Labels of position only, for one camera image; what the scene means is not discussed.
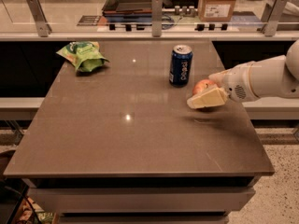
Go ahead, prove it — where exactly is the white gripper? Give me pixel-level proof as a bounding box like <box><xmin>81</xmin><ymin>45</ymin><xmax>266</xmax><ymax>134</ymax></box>
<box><xmin>187</xmin><ymin>62</ymin><xmax>258</xmax><ymax>109</ymax></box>

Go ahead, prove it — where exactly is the grey table drawer base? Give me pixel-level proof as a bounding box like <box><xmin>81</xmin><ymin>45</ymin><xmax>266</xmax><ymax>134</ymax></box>
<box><xmin>29</xmin><ymin>187</ymin><xmax>255</xmax><ymax>224</ymax></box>

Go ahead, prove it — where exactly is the brown cardboard box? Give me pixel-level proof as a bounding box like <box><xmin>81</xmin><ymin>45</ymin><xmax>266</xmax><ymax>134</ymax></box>
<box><xmin>198</xmin><ymin>0</ymin><xmax>236</xmax><ymax>21</ymax></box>

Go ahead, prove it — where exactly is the right metal glass bracket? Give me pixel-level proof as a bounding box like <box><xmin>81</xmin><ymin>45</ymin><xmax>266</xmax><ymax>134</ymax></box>
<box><xmin>260</xmin><ymin>0</ymin><xmax>289</xmax><ymax>36</ymax></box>

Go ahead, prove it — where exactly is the left metal glass bracket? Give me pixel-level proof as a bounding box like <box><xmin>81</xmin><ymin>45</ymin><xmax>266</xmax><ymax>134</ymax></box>
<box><xmin>26</xmin><ymin>0</ymin><xmax>51</xmax><ymax>37</ymax></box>

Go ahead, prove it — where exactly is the green rice chip bag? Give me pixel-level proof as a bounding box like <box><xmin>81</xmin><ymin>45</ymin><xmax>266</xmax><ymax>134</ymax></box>
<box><xmin>57</xmin><ymin>41</ymin><xmax>107</xmax><ymax>73</ymax></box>

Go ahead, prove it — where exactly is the orange black tray stack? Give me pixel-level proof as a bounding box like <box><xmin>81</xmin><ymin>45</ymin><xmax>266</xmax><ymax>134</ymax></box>
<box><xmin>102</xmin><ymin>0</ymin><xmax>152</xmax><ymax>15</ymax></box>

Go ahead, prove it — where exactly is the blue Pepsi can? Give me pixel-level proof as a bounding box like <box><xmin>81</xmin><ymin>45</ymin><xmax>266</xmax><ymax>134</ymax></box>
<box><xmin>169</xmin><ymin>45</ymin><xmax>193</xmax><ymax>87</ymax></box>

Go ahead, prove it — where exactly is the red yellow apple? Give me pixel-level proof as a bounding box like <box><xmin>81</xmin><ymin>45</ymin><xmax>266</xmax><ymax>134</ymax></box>
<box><xmin>192</xmin><ymin>79</ymin><xmax>216</xmax><ymax>95</ymax></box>

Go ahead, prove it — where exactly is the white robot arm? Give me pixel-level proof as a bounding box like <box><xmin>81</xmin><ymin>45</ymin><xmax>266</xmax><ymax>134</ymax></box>
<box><xmin>187</xmin><ymin>41</ymin><xmax>299</xmax><ymax>109</ymax></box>

